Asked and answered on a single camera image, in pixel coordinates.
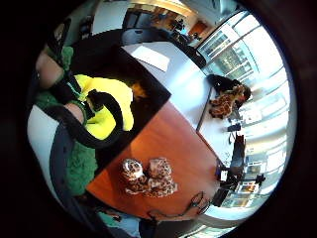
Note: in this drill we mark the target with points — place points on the yellow soft toy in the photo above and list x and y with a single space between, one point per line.
114 91

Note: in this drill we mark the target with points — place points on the the person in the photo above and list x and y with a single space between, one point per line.
82 167

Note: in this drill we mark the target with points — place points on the spotted leopard soft toy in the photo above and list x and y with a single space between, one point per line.
150 178

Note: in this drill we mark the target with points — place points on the white paper sheet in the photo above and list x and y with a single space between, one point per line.
151 57

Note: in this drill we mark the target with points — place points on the spotted giraffe soft toy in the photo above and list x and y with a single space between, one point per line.
227 103

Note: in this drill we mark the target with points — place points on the orange door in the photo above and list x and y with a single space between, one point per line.
198 28

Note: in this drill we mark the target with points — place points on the black monitor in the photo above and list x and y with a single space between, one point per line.
238 152

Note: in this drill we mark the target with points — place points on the large window frame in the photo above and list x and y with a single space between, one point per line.
231 58

